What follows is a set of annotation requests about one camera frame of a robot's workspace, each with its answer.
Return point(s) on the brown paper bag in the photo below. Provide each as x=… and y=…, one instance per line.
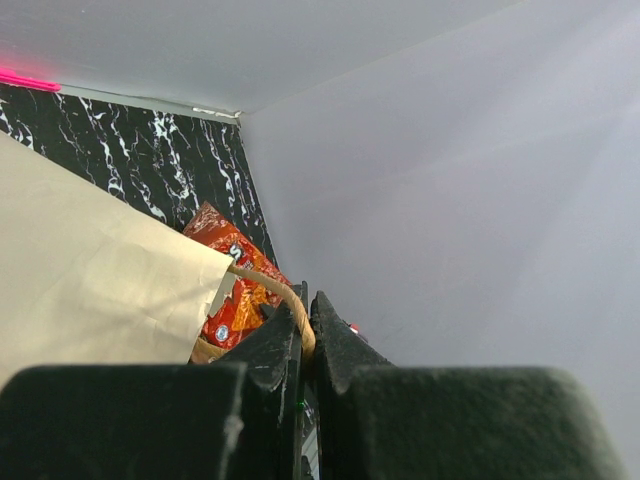
x=87, y=279

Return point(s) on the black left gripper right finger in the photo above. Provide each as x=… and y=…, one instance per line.
x=381, y=421

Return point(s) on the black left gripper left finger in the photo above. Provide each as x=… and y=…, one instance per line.
x=236, y=418

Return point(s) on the pink marker pen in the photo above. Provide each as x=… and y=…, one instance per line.
x=12, y=78

